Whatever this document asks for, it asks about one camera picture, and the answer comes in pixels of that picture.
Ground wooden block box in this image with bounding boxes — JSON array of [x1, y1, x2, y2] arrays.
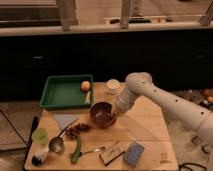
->
[[99, 142, 125, 166]]

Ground green plastic tray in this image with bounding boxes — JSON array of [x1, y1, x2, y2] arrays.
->
[[40, 75, 94, 110]]

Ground green cup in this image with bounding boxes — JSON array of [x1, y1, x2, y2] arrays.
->
[[32, 128, 48, 145]]

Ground blue sponge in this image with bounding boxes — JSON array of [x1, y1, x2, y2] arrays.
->
[[123, 142, 144, 168]]

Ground metal ladle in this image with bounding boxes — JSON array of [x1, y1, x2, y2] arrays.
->
[[49, 124, 77, 154]]

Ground light blue cloth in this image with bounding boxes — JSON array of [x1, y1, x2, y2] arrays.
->
[[53, 114, 78, 129]]

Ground green cucumber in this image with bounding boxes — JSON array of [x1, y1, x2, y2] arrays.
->
[[71, 136, 81, 164]]

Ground orange bowl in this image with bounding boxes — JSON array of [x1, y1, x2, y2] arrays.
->
[[91, 118, 115, 129]]

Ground dark brown bowl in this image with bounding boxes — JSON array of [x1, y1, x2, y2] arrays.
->
[[90, 102, 115, 119]]

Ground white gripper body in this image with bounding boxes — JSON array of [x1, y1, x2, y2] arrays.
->
[[112, 87, 138, 114]]

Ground small white cup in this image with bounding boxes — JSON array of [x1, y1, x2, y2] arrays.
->
[[106, 79, 120, 95]]

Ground black cable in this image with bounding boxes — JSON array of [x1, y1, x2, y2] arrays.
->
[[178, 162, 213, 171]]

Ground orange fruit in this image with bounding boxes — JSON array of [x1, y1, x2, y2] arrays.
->
[[81, 81, 91, 92]]

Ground black white brush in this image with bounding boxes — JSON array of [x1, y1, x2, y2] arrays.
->
[[32, 148, 49, 166]]

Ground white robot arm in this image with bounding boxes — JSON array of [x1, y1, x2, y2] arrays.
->
[[112, 72, 213, 147]]

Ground pale stick in tray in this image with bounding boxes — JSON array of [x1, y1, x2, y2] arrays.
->
[[85, 91, 91, 104]]

